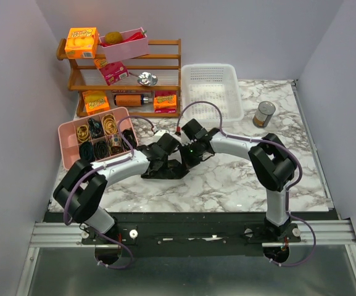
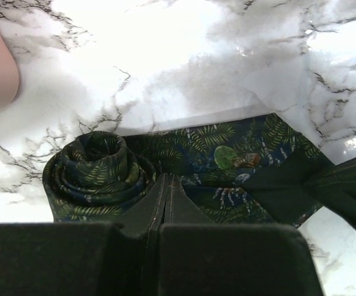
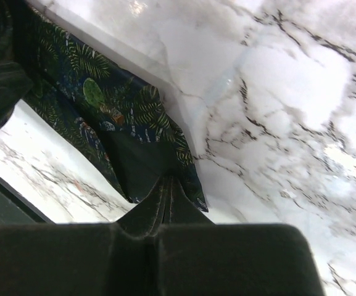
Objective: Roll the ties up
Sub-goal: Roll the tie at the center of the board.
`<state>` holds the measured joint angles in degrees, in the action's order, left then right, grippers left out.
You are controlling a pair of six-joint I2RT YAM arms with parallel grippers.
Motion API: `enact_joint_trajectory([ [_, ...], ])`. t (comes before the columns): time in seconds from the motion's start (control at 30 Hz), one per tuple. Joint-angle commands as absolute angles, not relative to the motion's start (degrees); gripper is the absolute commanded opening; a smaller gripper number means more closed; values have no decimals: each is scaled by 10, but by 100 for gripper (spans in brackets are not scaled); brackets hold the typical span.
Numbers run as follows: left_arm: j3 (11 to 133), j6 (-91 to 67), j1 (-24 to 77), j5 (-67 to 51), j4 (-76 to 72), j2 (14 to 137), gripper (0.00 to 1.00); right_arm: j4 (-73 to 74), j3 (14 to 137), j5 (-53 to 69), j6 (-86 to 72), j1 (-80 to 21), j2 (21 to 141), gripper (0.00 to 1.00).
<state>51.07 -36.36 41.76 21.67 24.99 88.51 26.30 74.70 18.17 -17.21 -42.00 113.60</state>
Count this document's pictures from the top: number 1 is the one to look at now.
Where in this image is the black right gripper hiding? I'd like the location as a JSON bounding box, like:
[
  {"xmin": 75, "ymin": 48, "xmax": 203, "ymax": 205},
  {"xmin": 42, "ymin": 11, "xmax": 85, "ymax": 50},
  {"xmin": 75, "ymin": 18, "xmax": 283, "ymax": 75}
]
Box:
[{"xmin": 178, "ymin": 141, "xmax": 204, "ymax": 172}]

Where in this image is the dark green nature-print tie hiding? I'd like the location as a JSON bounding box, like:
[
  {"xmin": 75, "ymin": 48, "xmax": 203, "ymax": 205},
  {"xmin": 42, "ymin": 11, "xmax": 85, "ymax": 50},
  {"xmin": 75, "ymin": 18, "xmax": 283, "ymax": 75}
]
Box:
[{"xmin": 141, "ymin": 159, "xmax": 189, "ymax": 179}]

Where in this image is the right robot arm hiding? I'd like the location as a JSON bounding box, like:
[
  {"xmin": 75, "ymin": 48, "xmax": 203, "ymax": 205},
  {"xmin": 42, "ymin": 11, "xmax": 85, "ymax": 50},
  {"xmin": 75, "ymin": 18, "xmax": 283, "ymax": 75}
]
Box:
[{"xmin": 176, "ymin": 119, "xmax": 302, "ymax": 242}]

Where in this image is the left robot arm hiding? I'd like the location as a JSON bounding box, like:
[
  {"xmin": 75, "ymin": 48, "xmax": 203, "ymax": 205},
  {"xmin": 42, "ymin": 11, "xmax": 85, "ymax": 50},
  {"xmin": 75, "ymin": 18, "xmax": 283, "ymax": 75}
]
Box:
[{"xmin": 53, "ymin": 133, "xmax": 181, "ymax": 244}]

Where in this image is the rolled colourful pop-art tie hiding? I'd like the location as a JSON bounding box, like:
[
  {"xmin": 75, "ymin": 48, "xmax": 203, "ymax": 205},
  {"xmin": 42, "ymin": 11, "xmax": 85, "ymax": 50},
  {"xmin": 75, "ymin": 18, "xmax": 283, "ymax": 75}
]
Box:
[{"xmin": 109, "ymin": 134, "xmax": 124, "ymax": 155}]

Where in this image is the pink divided organizer box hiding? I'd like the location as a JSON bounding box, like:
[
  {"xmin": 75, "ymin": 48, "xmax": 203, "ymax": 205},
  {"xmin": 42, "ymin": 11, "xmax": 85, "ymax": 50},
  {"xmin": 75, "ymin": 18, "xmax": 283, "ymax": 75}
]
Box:
[{"xmin": 58, "ymin": 107, "xmax": 138, "ymax": 170}]

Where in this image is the orange Scrub Mommy box bottom right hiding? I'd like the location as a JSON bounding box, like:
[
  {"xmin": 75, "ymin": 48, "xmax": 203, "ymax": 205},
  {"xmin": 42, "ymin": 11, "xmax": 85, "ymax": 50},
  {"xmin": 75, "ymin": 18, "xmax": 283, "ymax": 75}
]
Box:
[{"xmin": 153, "ymin": 91, "xmax": 177, "ymax": 113}]

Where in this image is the rolled black patterned tie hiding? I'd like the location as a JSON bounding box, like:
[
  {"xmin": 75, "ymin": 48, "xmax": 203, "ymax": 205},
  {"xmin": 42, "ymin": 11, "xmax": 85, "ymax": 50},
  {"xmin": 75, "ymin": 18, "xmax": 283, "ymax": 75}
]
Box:
[{"xmin": 93, "ymin": 141, "xmax": 110, "ymax": 160}]

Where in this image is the rolled gold tie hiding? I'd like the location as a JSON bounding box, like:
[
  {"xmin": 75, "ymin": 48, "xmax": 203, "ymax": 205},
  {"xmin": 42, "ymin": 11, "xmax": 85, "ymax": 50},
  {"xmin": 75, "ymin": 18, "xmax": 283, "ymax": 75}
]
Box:
[{"xmin": 101, "ymin": 114, "xmax": 118, "ymax": 135}]

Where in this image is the wooden shelf rack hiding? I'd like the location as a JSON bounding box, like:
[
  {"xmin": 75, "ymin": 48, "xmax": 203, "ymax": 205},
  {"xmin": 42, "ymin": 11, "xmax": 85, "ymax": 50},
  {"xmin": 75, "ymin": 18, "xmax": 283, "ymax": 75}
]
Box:
[{"xmin": 68, "ymin": 39, "xmax": 181, "ymax": 118}]

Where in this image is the rolled dark blue tie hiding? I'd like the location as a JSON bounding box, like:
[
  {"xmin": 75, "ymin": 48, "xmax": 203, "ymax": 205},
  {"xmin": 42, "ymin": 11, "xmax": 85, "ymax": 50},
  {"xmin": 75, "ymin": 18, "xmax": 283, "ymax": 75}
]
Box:
[{"xmin": 88, "ymin": 118, "xmax": 104, "ymax": 139}]

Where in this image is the orange cylindrical bottle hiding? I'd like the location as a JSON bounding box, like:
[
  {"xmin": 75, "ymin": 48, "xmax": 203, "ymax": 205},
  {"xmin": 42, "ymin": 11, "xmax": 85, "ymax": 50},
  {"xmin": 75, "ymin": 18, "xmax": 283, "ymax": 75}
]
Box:
[{"xmin": 114, "ymin": 94, "xmax": 153, "ymax": 107}]

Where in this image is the white plastic basket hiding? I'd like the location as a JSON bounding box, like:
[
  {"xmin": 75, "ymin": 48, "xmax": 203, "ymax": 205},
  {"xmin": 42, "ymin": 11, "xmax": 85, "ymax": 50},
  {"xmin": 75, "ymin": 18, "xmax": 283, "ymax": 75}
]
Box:
[{"xmin": 181, "ymin": 64, "xmax": 244, "ymax": 126}]

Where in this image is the rolled blue striped tie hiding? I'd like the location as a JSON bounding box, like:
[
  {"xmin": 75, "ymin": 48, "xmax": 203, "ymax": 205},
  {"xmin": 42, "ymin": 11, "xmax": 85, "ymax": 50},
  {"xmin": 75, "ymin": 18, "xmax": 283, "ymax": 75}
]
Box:
[{"xmin": 79, "ymin": 141, "xmax": 95, "ymax": 162}]

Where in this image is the silver metal scoop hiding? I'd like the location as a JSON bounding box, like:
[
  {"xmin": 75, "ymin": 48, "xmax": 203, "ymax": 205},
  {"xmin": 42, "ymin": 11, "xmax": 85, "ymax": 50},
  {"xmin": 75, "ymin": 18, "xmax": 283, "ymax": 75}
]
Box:
[{"xmin": 129, "ymin": 72, "xmax": 158, "ymax": 87}]

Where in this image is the rolled yellow tie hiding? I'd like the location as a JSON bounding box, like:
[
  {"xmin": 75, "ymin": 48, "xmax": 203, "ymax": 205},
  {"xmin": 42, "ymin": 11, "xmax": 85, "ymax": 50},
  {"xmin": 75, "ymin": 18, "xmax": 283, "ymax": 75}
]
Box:
[{"xmin": 76, "ymin": 125, "xmax": 91, "ymax": 144}]

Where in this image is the metal tin can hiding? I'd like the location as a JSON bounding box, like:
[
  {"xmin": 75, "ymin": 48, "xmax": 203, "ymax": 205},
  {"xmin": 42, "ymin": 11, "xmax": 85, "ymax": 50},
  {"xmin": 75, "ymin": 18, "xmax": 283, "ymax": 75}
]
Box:
[{"xmin": 252, "ymin": 101, "xmax": 276, "ymax": 128}]

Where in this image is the orange Scrub Daddy box bottom left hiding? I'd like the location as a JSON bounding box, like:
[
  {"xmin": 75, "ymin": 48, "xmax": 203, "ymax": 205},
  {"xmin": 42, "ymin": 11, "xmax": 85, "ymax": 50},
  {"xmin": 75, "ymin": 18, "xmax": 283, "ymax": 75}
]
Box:
[{"xmin": 82, "ymin": 91, "xmax": 110, "ymax": 115}]

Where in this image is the orange scrub daddy box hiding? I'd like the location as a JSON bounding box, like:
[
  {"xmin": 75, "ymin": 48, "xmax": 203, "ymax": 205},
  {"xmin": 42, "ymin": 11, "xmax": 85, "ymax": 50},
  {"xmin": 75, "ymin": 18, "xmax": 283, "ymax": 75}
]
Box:
[
  {"xmin": 65, "ymin": 27, "xmax": 99, "ymax": 59},
  {"xmin": 82, "ymin": 91, "xmax": 110, "ymax": 115}
]

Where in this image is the pink sponge box middle shelf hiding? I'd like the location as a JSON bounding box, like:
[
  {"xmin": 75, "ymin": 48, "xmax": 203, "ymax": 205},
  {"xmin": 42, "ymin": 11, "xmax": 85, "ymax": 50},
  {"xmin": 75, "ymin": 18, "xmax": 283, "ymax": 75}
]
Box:
[{"xmin": 94, "ymin": 59, "xmax": 129, "ymax": 86}]

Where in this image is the pink rectangular tray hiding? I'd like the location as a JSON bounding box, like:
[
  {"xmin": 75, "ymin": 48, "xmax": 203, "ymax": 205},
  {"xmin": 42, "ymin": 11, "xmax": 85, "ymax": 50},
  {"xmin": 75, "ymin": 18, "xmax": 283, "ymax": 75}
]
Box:
[{"xmin": 97, "ymin": 27, "xmax": 150, "ymax": 63}]

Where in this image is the red chili pepper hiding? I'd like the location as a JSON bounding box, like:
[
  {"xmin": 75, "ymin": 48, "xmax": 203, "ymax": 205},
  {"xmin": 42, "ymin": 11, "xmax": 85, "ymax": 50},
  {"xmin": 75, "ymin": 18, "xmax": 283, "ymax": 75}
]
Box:
[{"xmin": 99, "ymin": 31, "xmax": 147, "ymax": 47}]

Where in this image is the brown round sponge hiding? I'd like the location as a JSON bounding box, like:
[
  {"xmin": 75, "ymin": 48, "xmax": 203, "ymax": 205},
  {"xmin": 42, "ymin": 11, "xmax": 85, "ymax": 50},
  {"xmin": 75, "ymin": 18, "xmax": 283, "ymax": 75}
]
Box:
[{"xmin": 104, "ymin": 31, "xmax": 123, "ymax": 46}]

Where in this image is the orange Scrub Daddy box top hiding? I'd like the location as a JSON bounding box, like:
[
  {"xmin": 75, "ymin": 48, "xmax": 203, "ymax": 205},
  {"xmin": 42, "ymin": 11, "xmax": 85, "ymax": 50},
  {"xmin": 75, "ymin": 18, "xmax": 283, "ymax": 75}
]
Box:
[{"xmin": 65, "ymin": 27, "xmax": 99, "ymax": 59}]

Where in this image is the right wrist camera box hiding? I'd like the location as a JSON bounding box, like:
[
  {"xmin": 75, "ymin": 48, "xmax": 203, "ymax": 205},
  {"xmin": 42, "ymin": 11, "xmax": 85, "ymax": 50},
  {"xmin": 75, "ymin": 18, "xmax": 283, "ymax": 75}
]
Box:
[{"xmin": 180, "ymin": 128, "xmax": 191, "ymax": 146}]

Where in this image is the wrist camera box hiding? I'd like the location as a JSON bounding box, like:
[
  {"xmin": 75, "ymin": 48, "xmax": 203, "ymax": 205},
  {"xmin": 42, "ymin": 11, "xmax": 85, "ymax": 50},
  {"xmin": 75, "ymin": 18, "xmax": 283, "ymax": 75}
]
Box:
[
  {"xmin": 180, "ymin": 128, "xmax": 191, "ymax": 146},
  {"xmin": 154, "ymin": 129, "xmax": 170, "ymax": 137}
]

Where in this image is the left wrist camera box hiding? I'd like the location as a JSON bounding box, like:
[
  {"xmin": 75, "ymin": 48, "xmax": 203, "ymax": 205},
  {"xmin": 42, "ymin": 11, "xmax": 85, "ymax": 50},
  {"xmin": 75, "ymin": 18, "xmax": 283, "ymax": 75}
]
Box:
[{"xmin": 154, "ymin": 129, "xmax": 170, "ymax": 137}]

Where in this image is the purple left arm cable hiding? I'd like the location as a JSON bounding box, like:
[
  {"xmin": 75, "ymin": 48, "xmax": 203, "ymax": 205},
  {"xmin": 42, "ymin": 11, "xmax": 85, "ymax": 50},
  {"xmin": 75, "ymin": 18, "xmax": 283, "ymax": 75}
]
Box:
[{"xmin": 63, "ymin": 115, "xmax": 159, "ymax": 271}]

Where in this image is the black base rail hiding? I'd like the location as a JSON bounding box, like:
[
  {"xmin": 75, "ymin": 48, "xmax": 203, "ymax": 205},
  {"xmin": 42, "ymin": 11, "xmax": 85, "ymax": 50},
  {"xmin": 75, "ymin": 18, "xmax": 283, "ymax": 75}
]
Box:
[{"xmin": 41, "ymin": 211, "xmax": 356, "ymax": 258}]

